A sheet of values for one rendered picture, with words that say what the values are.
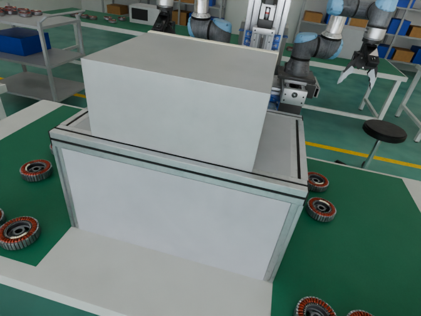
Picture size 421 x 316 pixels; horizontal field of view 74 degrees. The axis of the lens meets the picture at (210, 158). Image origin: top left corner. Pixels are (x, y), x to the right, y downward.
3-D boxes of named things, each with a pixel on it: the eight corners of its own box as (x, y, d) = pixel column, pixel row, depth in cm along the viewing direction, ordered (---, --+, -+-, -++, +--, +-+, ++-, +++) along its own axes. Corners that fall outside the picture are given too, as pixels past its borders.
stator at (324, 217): (329, 227, 107) (332, 221, 105) (301, 213, 112) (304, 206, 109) (336, 211, 115) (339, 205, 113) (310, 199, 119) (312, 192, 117)
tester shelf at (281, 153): (128, 91, 112) (127, 80, 110) (299, 126, 103) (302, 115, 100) (51, 145, 76) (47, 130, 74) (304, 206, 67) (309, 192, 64)
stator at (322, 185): (297, 177, 131) (299, 170, 129) (319, 177, 134) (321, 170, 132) (308, 193, 122) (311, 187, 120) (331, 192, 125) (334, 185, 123)
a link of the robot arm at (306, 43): (289, 52, 174) (295, 29, 166) (310, 55, 174) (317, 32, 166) (292, 57, 164) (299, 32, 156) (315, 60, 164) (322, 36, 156)
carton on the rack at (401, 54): (387, 55, 652) (391, 46, 640) (404, 58, 647) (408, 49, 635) (392, 59, 620) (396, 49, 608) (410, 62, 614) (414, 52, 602)
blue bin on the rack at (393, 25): (381, 30, 629) (387, 16, 613) (398, 32, 624) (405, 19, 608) (386, 32, 594) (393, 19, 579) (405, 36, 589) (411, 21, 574)
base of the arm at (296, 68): (283, 67, 181) (287, 51, 176) (307, 71, 180) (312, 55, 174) (284, 74, 169) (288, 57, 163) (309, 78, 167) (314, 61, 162)
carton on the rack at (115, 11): (115, 11, 745) (114, 3, 734) (128, 13, 740) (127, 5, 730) (107, 12, 712) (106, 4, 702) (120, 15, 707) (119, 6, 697)
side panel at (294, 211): (268, 216, 108) (291, 146, 90) (276, 219, 108) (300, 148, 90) (262, 280, 85) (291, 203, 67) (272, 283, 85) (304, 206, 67)
